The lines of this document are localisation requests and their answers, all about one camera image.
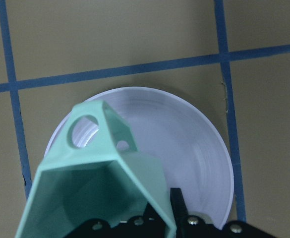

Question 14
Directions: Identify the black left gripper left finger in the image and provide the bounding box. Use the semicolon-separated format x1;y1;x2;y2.
67;203;177;238

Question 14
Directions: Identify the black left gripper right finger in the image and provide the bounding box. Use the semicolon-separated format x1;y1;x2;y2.
170;188;273;238

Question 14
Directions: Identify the lavender plastic plate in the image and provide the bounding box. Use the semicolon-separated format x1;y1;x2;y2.
44;86;234;229

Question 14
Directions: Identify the mint green geometric cup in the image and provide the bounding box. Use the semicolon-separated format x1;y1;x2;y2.
16;100;176;238

